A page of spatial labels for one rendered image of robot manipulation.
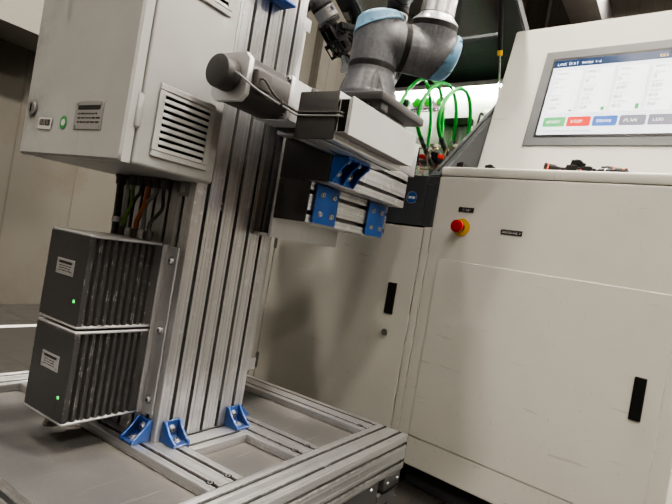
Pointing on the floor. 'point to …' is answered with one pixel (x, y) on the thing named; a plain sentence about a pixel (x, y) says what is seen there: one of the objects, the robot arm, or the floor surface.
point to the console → (547, 314)
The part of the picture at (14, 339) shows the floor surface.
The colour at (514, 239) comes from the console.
